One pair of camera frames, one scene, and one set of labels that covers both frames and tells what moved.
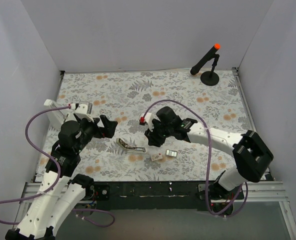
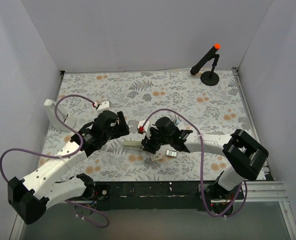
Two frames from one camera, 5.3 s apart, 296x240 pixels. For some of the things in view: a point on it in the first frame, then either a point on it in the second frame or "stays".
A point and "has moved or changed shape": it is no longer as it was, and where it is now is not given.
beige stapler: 124,146 has moved or changed shape
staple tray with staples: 171,153 stays
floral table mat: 211,98 stays
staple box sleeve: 156,156 stays
